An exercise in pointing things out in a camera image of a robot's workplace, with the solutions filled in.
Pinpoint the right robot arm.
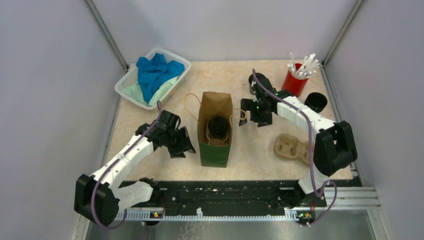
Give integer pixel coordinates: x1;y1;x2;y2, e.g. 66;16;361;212
239;72;358;206

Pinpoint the green brown paper bag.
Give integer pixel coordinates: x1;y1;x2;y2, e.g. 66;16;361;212
183;91;236;168

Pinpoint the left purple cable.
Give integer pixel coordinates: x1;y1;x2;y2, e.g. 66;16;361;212
90;100;164;240

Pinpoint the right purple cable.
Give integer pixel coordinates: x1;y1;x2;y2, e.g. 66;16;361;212
251;68;338;229

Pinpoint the red cylindrical straw holder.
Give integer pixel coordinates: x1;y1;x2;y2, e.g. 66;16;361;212
281;70;309;97

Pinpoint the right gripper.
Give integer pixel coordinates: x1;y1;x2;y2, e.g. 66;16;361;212
239;98;272;128

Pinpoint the purple cable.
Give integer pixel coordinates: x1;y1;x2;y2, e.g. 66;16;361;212
90;100;164;240
251;68;338;229

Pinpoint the black coffee cup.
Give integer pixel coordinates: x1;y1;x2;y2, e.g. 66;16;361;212
304;92;328;113
248;72;266;95

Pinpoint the light green cloth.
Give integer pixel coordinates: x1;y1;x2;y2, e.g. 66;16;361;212
123;76;179;106

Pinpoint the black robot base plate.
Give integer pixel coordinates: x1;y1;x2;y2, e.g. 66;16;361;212
135;180;327;217

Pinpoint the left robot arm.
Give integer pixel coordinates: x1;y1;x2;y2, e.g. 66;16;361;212
73;110;196;228

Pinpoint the blue cloth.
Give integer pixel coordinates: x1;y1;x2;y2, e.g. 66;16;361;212
136;53;185;102

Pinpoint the single pulp cup carrier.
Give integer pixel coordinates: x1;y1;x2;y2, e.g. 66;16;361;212
205;125;231;146

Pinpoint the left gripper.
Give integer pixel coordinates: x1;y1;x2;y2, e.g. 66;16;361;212
165;126;196;158

